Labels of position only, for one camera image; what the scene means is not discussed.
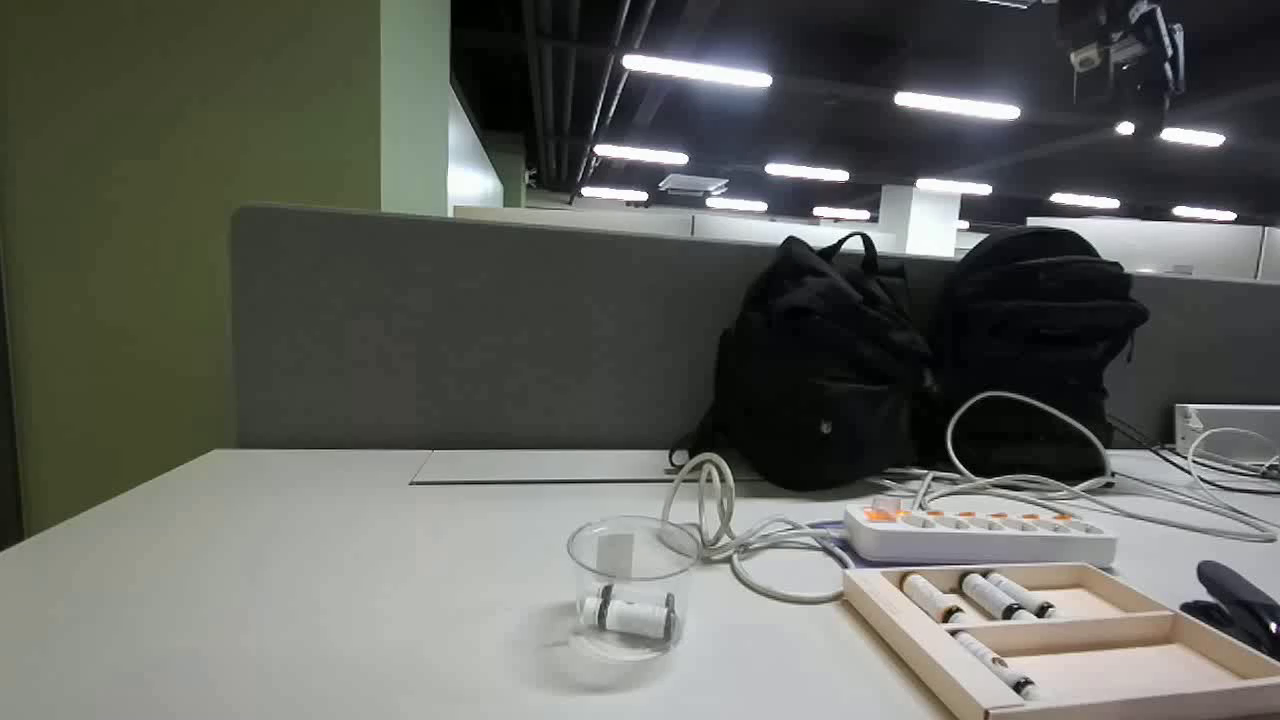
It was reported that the black backpack left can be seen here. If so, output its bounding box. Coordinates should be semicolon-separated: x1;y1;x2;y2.
680;232;929;493

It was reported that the black backpack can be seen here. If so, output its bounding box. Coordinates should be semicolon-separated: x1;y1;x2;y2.
680;232;929;493
932;228;1147;485

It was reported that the clear plastic cup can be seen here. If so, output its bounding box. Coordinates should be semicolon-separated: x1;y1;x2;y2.
567;515;700;658

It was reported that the flat grey board on table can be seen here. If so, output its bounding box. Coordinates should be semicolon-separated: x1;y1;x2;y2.
413;446;667;485

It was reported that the white battery inside cup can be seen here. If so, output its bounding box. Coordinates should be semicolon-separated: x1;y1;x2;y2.
578;585;680;645

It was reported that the white multi-socket power strip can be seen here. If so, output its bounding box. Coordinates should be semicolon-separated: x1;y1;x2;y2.
843;494;1115;563

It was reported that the grey desk divider panel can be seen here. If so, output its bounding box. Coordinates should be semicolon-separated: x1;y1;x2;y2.
228;200;1280;450

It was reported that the white battery tray top left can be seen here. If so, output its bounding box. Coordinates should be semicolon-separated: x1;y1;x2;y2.
901;570;963;624

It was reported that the white battery tray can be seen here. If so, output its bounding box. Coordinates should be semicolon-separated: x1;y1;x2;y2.
961;570;1022;620
901;570;963;624
986;570;1056;620

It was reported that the black backpack right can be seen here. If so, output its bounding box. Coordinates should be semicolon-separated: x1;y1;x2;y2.
932;228;1147;485

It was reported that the white battery tray top middle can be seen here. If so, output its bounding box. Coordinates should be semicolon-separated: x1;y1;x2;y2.
961;570;1022;620

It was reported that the white battery tray top right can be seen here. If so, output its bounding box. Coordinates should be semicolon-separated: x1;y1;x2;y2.
986;570;1056;620

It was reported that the white battery tray lower compartment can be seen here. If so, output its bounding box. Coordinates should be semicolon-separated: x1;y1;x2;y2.
953;632;1036;699

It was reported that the light wooden tray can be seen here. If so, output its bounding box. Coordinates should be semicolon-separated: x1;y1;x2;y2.
843;563;1280;720

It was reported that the white box far right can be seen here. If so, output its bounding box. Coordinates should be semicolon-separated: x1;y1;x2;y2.
1172;404;1280;463

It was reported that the white power strip cable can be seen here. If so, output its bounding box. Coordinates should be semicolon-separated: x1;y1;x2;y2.
656;388;1280;606

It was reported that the black ceiling camera mount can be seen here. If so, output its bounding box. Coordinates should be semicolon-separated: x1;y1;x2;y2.
1056;0;1189;117

